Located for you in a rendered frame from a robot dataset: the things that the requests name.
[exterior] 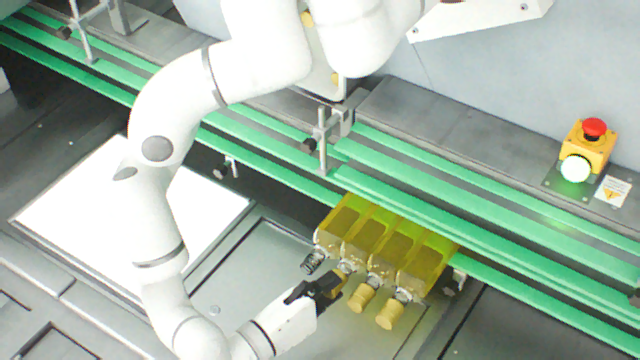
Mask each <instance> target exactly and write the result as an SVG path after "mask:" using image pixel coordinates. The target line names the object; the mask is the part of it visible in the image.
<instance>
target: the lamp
mask: <svg viewBox="0 0 640 360"><path fill-rule="evenodd" d="M591 170H592V165H591V163H590V161H589V160H588V159H587V158H586V157H585V156H583V155H581V154H576V153H573V154H570V155H568V156H567V158H566V159H565V161H564V163H563V165H562V173H563V175H564V177H566V178H567V179H569V180H571V181H574V182H577V181H581V180H584V179H585V178H586V177H587V176H588V175H589V173H590V172H591Z"/></svg>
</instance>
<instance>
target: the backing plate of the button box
mask: <svg viewBox="0 0 640 360"><path fill-rule="evenodd" d="M558 159H559V156H558V158H557V160H556V161H555V163H554V164H553V166H552V167H551V169H550V170H549V172H548V173H547V175H546V177H544V179H543V180H542V182H541V183H540V186H542V187H544V188H547V189H549V190H552V191H554V192H556V193H559V194H561V195H563V196H566V197H568V198H570V199H573V200H574V201H576V202H579V203H581V204H584V205H586V206H588V205H589V203H590V201H591V199H592V198H593V196H594V194H595V192H596V191H597V189H598V187H599V185H600V184H601V182H602V180H603V178H604V177H605V176H606V174H607V172H608V171H609V169H610V167H611V166H612V164H613V163H611V162H608V163H607V165H606V167H605V168H604V170H603V172H602V173H601V175H600V177H599V178H598V179H597V181H596V183H595V184H591V183H588V182H586V181H583V180H581V181H577V182H574V181H571V180H569V179H567V178H566V177H564V175H563V173H562V172H560V171H558V170H556V165H557V162H558Z"/></svg>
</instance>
